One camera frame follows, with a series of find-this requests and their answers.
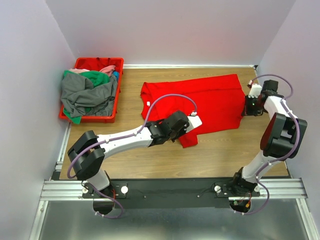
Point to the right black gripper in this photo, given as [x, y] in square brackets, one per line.
[247, 111]

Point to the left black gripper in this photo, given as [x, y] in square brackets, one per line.
[183, 131]

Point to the red t shirt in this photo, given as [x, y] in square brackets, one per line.
[218, 101]

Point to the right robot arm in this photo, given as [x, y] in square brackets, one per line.
[281, 139]

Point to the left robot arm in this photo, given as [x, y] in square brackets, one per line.
[90, 150]

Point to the blue garment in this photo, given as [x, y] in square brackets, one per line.
[116, 74]

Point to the pink t shirt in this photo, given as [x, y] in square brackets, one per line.
[108, 70]

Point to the green t shirt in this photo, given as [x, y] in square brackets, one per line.
[97, 76]

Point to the grey t shirt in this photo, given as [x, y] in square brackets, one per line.
[85, 92]

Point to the red plastic bin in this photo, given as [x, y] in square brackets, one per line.
[91, 97]

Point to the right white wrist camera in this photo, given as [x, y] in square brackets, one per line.
[255, 89]

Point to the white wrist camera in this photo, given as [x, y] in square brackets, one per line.
[194, 122]
[255, 89]

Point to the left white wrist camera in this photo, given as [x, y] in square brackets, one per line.
[194, 122]

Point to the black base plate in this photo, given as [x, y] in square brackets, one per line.
[172, 193]

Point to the aluminium frame rail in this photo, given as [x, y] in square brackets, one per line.
[63, 214]

